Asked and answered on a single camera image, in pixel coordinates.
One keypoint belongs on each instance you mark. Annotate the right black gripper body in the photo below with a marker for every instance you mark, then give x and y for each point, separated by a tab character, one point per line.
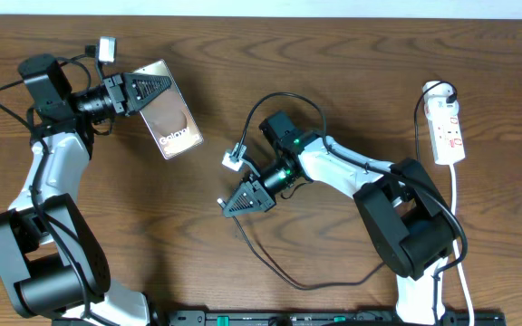
260	192

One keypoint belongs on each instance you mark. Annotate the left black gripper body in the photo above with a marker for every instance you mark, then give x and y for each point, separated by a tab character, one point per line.
117	97

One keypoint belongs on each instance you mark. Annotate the Galaxy S25 Ultra smartphone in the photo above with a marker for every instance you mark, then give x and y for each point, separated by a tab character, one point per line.
168	118

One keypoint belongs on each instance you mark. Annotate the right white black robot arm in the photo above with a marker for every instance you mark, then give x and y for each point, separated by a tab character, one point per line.
411	227

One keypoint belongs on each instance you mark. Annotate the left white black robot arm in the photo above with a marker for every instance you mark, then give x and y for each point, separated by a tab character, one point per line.
51	264

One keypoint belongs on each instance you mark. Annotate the white power strip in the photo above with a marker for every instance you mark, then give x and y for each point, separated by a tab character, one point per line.
441	109

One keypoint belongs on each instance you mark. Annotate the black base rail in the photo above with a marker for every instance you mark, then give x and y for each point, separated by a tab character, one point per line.
200	318

